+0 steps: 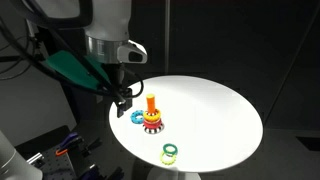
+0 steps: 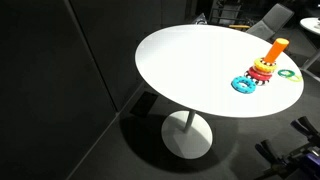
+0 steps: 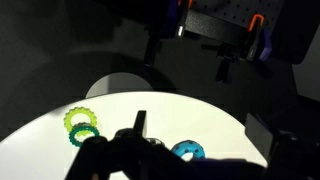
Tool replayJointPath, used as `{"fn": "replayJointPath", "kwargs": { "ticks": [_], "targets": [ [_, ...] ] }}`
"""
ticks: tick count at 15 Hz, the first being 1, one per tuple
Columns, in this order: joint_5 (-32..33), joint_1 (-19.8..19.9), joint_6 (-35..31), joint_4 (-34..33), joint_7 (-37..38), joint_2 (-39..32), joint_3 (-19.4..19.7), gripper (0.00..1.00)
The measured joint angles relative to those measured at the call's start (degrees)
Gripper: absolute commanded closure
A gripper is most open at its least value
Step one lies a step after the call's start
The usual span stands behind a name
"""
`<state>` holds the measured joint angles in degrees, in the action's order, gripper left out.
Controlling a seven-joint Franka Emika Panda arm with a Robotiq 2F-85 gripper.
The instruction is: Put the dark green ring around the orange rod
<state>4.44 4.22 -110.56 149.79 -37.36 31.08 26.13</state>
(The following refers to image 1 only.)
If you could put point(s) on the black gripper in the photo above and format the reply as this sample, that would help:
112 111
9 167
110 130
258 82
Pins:
116 74

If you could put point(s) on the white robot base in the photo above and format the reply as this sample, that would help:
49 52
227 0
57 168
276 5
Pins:
13 166

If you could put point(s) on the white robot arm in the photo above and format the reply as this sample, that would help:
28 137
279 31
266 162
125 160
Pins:
105 23

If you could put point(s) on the orange rod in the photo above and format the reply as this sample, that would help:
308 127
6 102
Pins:
150 103

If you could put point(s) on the black white striped base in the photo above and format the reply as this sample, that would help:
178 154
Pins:
154 130

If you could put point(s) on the white round table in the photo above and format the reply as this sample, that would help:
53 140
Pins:
208 127

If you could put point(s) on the purple orange clamp tools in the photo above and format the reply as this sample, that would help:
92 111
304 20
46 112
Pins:
74 140

